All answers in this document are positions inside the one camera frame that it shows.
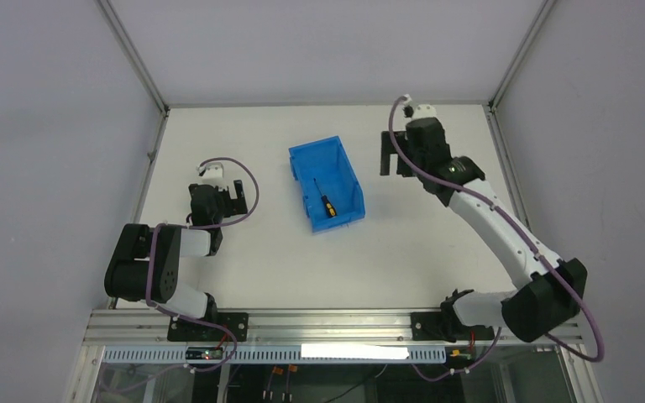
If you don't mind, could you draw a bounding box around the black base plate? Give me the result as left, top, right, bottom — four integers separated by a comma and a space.
410, 311, 496, 343
166, 311, 249, 343

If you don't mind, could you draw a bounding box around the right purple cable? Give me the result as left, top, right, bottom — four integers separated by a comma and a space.
388, 94, 606, 383

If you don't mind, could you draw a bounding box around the aluminium front rail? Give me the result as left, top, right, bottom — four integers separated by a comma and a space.
81, 307, 584, 347

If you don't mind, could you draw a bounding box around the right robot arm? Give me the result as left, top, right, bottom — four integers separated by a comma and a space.
380, 118, 587, 343

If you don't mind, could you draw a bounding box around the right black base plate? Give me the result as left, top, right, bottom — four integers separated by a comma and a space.
410, 311, 496, 343

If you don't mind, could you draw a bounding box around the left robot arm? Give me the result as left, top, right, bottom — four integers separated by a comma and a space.
104, 180, 249, 322

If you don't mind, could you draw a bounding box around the blue plastic bin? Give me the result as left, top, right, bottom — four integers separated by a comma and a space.
288, 136, 366, 233

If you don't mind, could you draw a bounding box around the slotted grey cable duct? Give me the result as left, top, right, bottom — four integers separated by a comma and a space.
102, 343, 447, 364

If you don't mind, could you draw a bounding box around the yellow black screwdriver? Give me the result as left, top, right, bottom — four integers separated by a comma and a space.
313, 178, 337, 218

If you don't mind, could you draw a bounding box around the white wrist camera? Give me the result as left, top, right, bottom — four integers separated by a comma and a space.
197, 162, 225, 187
403, 103, 438, 122

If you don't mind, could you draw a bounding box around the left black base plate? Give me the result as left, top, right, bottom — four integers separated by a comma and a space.
166, 311, 249, 343

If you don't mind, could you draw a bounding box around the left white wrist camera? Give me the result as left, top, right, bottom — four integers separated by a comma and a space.
197, 162, 225, 187

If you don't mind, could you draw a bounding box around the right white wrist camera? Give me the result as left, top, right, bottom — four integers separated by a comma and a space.
403, 103, 438, 122

